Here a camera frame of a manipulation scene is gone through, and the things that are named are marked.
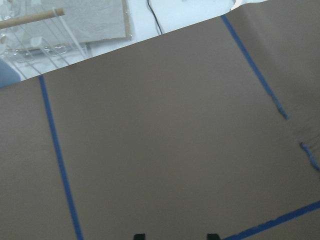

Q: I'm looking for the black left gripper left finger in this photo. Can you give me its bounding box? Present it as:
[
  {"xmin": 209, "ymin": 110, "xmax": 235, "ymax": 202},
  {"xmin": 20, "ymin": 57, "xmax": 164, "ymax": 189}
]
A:
[{"xmin": 133, "ymin": 233, "xmax": 146, "ymax": 240}]

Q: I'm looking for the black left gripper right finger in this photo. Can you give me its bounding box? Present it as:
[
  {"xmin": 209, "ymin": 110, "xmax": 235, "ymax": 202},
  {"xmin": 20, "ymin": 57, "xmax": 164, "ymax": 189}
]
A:
[{"xmin": 206, "ymin": 233, "xmax": 220, "ymax": 240}]

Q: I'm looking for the blue tape line far left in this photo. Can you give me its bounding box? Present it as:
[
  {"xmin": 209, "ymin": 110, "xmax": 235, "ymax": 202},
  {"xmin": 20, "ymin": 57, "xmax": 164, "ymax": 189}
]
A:
[{"xmin": 38, "ymin": 75, "xmax": 84, "ymax": 240}]

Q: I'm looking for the blue tape line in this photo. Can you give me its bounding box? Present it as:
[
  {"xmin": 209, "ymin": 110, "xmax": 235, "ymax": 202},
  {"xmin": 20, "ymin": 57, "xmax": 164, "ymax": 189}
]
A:
[
  {"xmin": 38, "ymin": 75, "xmax": 84, "ymax": 240},
  {"xmin": 224, "ymin": 200, "xmax": 320, "ymax": 240}
]

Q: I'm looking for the blue tape line lower right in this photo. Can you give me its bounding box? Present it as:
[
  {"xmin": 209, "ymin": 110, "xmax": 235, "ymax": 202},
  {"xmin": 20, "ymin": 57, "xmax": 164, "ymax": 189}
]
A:
[{"xmin": 224, "ymin": 200, "xmax": 320, "ymax": 240}]

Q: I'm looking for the blue tape line worn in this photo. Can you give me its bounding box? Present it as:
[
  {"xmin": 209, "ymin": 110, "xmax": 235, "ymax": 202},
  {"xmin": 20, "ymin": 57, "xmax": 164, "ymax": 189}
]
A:
[{"xmin": 221, "ymin": 14, "xmax": 320, "ymax": 172}]

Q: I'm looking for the clear plastic bag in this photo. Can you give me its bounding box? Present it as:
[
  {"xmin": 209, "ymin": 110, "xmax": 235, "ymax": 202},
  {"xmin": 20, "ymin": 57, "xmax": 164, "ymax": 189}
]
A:
[{"xmin": 0, "ymin": 0, "xmax": 88, "ymax": 71}]

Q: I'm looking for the cardboard tube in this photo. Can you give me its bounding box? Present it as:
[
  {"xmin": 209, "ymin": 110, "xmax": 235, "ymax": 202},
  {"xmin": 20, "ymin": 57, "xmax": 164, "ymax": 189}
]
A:
[{"xmin": 0, "ymin": 8, "xmax": 65, "ymax": 30}]

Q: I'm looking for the black cable on table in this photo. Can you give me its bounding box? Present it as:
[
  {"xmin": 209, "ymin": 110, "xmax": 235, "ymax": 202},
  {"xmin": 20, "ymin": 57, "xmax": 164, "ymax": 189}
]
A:
[{"xmin": 146, "ymin": 0, "xmax": 164, "ymax": 35}]

